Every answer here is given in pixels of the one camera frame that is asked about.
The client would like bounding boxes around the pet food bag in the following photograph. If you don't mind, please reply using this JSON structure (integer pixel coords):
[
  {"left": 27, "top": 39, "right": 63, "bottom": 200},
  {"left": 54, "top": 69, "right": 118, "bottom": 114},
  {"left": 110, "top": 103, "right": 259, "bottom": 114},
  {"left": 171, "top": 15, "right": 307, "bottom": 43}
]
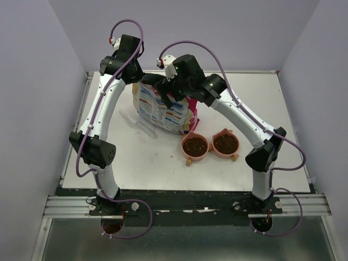
[{"left": 132, "top": 73, "right": 200, "bottom": 135}]

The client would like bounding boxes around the clear plastic scoop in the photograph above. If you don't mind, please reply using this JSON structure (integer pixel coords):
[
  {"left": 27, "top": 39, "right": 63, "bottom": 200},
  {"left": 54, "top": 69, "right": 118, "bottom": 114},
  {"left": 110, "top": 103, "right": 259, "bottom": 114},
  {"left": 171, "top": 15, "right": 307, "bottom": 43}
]
[{"left": 119, "top": 109, "right": 157, "bottom": 139}]

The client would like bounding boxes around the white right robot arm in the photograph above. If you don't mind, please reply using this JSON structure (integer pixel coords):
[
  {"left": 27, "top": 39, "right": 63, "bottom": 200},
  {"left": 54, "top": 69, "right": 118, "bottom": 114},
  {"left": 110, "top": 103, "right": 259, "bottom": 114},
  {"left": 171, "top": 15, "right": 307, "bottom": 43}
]
[{"left": 156, "top": 54, "right": 286, "bottom": 213}]

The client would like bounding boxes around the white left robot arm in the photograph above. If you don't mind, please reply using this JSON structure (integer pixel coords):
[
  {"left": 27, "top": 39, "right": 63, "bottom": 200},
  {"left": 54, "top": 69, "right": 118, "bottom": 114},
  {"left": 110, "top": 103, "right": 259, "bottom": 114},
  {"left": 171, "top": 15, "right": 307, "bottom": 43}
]
[{"left": 69, "top": 34, "right": 144, "bottom": 215}]

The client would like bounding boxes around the pink left pet bowl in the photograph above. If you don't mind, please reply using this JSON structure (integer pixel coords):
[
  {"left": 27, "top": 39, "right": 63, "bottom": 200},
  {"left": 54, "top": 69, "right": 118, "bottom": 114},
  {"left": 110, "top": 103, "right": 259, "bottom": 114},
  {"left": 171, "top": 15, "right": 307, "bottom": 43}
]
[{"left": 181, "top": 131, "right": 209, "bottom": 161}]

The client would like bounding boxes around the pink pet bowl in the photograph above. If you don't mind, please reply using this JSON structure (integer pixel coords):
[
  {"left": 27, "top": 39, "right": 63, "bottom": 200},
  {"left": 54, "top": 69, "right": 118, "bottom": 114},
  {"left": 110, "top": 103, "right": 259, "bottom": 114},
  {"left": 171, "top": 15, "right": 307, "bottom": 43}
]
[
  {"left": 181, "top": 131, "right": 209, "bottom": 161},
  {"left": 212, "top": 128, "right": 240, "bottom": 161}
]

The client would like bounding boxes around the pink right pet bowl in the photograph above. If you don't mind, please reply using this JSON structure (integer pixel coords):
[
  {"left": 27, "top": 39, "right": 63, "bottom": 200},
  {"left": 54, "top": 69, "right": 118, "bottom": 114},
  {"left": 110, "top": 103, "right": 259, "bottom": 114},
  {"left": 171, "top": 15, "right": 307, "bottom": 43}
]
[{"left": 212, "top": 128, "right": 240, "bottom": 161}]

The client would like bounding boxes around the brown pet food kibble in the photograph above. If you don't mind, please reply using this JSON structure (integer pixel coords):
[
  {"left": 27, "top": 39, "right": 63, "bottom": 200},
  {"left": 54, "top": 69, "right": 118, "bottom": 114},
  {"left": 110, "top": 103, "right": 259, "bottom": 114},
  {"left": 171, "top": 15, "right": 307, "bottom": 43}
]
[{"left": 183, "top": 134, "right": 239, "bottom": 157}]

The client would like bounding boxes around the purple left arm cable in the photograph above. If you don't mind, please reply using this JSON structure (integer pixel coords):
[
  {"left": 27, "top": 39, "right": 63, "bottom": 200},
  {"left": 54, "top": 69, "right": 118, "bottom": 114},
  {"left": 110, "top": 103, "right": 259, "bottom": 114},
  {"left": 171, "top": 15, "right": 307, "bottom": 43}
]
[{"left": 75, "top": 19, "right": 153, "bottom": 240}]

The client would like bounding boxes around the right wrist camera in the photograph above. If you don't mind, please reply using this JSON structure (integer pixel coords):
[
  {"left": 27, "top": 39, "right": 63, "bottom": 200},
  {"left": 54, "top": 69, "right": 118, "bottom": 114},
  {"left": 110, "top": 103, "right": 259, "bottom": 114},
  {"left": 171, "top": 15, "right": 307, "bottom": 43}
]
[{"left": 157, "top": 54, "right": 177, "bottom": 82}]

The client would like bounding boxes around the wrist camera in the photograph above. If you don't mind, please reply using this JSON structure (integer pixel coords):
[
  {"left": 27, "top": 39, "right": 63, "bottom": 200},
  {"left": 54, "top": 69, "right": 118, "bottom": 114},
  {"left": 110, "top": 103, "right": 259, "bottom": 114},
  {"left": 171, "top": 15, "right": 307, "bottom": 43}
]
[
  {"left": 157, "top": 54, "right": 177, "bottom": 82},
  {"left": 109, "top": 37, "right": 121, "bottom": 50}
]

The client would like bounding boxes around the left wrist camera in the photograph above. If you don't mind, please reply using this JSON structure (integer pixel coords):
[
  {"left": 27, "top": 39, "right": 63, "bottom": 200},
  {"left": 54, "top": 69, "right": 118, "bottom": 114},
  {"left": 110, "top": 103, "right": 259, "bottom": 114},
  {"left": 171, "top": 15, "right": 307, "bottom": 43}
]
[{"left": 109, "top": 37, "right": 121, "bottom": 50}]

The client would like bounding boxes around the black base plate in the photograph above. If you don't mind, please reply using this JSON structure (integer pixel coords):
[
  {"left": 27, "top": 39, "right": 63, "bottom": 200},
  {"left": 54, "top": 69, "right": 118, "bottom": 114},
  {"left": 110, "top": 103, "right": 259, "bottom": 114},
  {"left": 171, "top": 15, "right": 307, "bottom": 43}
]
[{"left": 49, "top": 188, "right": 282, "bottom": 227}]

